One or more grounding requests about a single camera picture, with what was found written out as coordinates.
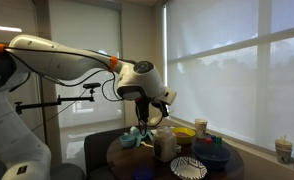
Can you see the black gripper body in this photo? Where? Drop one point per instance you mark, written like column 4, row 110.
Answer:
column 142, row 104

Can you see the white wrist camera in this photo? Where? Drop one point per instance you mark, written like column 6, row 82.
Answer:
column 168, row 96

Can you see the blue plastic bowl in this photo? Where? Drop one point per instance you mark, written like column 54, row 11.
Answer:
column 213, row 156

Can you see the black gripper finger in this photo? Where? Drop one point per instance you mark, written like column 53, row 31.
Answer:
column 143, row 118
column 164, row 110

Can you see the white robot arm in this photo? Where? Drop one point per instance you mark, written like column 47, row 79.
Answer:
column 25, row 156

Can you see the white plastic spoon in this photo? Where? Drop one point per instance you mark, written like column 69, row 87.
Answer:
column 155, row 120
column 145, row 144

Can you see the teal measuring cup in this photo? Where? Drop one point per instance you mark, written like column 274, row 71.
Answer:
column 127, row 141

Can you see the patterned paper cup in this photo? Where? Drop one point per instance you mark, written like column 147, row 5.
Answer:
column 200, row 127

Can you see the teal measuring scoop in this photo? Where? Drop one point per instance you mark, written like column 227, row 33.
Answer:
column 140, row 135

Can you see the green toy block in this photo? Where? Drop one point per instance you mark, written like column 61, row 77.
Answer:
column 219, row 140

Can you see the yellow bowl with beads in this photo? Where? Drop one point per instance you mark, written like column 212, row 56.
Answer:
column 184, row 135

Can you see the dark grey chair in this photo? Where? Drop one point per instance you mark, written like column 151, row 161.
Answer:
column 95, row 151

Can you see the red toy block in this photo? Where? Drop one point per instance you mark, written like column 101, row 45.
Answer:
column 208, row 140

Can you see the paper cup with sticks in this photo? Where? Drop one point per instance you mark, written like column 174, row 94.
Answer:
column 283, row 149

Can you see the blue toy block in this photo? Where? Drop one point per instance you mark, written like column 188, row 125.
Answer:
column 213, row 137

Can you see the patterned paper plate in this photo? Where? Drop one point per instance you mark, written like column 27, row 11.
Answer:
column 187, row 168

